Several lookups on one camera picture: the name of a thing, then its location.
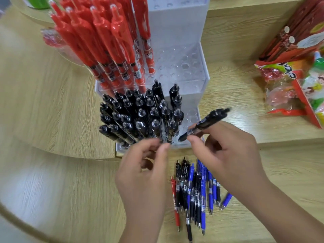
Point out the cluster of black pens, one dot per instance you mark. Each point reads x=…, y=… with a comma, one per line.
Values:
x=141, y=116

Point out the cluster of red pens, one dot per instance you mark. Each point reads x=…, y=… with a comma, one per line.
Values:
x=101, y=40

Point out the pile of blue black pens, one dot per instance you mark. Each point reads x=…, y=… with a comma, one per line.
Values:
x=197, y=192

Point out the person's left hand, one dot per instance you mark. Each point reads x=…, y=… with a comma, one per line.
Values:
x=141, y=187

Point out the green jelly pouch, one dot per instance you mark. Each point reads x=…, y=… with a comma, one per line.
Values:
x=38, y=2

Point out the wooden round tier stand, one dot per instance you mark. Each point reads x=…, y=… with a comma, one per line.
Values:
x=33, y=15

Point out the black click pen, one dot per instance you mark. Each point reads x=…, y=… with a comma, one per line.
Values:
x=210, y=120

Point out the person's right forearm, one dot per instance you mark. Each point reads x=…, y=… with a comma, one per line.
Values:
x=283, y=217

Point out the stack of red snack packets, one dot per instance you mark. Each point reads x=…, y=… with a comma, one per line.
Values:
x=298, y=35

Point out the person's left forearm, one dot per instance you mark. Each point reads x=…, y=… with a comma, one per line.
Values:
x=141, y=235

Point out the clear bag of red candies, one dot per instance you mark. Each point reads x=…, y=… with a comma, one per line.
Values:
x=283, y=93

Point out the clear tiered pen holder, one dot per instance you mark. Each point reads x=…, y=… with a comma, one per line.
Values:
x=177, y=27

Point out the person's right hand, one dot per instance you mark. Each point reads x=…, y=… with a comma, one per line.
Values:
x=235, y=161

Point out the red lid pink jelly cup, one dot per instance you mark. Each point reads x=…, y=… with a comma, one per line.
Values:
x=50, y=39

